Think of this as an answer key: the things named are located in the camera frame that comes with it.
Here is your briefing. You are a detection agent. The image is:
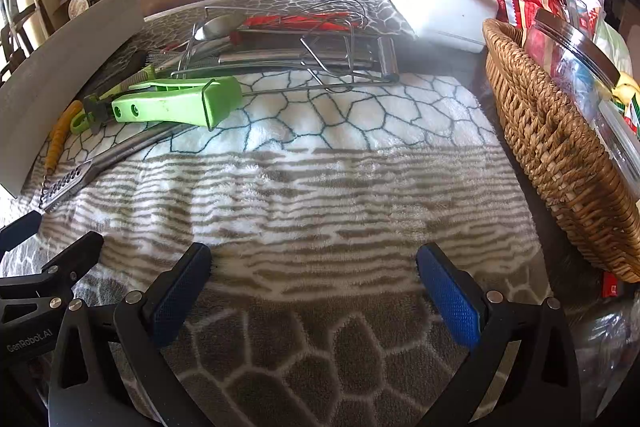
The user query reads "wicker basket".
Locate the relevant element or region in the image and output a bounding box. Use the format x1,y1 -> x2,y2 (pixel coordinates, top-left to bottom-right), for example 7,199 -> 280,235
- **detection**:
482,18 -> 640,284

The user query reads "wooden chair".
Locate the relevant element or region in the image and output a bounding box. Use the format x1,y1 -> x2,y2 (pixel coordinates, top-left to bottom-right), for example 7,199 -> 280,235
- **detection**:
0,2 -> 51,78

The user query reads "green plastic kitchen tool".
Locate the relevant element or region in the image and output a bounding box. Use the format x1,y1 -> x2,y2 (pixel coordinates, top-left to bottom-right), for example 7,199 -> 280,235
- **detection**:
111,76 -> 243,130

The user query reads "white cardboard box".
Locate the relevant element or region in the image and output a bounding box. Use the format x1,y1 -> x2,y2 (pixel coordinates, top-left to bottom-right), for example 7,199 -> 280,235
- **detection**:
0,0 -> 147,200

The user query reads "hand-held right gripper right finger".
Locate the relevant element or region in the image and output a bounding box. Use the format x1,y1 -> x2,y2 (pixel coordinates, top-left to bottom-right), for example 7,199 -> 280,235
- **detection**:
416,243 -> 583,427

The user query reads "steel wire rack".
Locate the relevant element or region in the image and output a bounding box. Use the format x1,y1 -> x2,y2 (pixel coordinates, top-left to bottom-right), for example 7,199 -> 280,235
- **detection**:
170,27 -> 401,95

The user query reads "green white bag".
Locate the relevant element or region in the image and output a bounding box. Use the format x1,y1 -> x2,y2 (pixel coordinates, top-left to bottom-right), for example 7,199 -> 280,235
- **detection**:
595,19 -> 633,78

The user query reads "steel handled tool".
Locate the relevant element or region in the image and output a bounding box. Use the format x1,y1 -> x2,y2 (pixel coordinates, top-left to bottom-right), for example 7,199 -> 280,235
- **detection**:
87,127 -> 186,178

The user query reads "bunch of bananas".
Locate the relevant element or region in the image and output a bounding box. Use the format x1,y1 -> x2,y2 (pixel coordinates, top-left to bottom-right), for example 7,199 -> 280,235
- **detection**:
607,72 -> 640,108

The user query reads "clear red plastic bag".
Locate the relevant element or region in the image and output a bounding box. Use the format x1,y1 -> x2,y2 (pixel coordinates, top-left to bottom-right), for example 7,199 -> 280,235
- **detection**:
560,0 -> 608,38

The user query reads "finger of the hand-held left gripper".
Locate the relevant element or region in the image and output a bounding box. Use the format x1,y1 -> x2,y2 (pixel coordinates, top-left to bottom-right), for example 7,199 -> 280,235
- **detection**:
0,231 -> 104,303
0,210 -> 43,254

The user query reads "clear jar brown lid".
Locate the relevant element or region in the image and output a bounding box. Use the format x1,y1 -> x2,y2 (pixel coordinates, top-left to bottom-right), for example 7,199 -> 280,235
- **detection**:
522,9 -> 640,148

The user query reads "yellow-handled corkscrew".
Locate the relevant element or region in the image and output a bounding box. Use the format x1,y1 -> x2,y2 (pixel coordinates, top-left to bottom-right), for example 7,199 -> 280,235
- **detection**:
44,100 -> 84,172

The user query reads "white plastic box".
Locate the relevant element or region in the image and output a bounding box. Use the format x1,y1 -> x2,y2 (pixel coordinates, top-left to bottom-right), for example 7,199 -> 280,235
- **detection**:
390,0 -> 501,54

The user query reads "flat steel tool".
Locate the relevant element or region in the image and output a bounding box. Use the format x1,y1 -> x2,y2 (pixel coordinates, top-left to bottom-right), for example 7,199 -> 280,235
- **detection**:
217,48 -> 376,68

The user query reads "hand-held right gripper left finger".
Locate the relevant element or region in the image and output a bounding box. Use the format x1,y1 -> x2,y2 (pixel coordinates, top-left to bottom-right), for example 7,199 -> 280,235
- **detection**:
49,243 -> 213,427

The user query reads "steel spoon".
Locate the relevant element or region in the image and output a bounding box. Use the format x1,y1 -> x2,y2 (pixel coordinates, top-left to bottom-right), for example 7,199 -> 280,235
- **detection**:
194,14 -> 241,42

